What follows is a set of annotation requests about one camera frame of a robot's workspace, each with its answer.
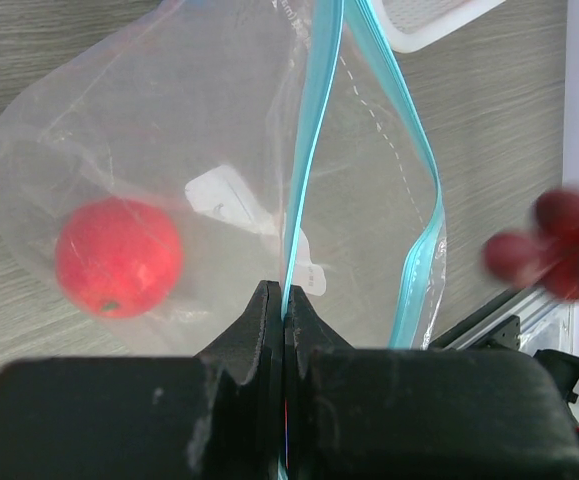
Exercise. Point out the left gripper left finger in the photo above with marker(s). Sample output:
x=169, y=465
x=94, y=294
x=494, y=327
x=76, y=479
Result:
x=214, y=415

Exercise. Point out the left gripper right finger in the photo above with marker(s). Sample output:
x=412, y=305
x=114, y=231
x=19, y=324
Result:
x=418, y=414

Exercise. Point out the red apple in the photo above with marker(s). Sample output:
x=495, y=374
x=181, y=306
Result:
x=118, y=258

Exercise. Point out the clear zip top bag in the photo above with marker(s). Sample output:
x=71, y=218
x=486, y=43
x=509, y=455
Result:
x=282, y=140

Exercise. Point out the purple grape bunch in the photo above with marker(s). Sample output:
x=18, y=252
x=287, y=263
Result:
x=547, y=256

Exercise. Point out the white plastic basket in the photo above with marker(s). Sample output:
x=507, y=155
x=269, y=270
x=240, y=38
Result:
x=411, y=25

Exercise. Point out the aluminium frame rail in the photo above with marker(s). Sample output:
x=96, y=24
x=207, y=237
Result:
x=525, y=321

